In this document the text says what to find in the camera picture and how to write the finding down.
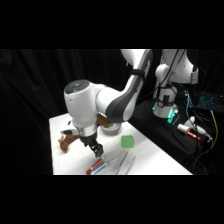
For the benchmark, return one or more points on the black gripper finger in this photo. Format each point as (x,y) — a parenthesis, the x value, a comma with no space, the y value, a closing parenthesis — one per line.
(100,149)
(96,151)

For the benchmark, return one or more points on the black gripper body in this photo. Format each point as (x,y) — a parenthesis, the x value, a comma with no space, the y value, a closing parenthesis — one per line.
(89,141)

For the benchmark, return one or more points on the red pen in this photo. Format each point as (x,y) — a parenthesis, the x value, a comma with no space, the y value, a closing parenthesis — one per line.
(94,165)

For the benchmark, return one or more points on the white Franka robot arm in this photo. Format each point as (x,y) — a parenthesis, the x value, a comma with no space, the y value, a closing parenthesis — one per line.
(110,100)

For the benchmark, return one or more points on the grey metal bowl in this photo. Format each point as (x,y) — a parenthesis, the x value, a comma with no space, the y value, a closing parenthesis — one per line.
(112,129)

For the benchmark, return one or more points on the brown plush toy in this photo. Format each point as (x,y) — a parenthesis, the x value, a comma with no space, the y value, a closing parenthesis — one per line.
(65,142)

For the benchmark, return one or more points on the green square sponge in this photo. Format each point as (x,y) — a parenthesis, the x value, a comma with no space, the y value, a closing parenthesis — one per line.
(127,141)

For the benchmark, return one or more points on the metal tweezers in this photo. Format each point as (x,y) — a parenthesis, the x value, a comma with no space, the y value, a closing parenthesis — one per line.
(125,164)

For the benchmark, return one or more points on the black robot stand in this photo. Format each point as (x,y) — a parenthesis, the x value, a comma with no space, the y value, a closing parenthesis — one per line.
(160,131)

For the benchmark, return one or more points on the black curtain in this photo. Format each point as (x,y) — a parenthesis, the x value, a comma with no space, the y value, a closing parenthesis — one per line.
(33,100)

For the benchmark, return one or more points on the green lit controller box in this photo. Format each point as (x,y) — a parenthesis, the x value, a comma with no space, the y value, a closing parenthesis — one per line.
(173,116)

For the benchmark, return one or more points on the blue backlit keyboard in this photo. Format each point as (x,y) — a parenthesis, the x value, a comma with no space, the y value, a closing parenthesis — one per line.
(209,101)

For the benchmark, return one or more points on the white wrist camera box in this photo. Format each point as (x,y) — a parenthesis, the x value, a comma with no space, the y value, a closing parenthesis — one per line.
(69,131)

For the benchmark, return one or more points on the brown wrist mount plate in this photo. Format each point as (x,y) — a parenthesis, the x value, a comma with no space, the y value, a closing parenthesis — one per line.
(104,120)

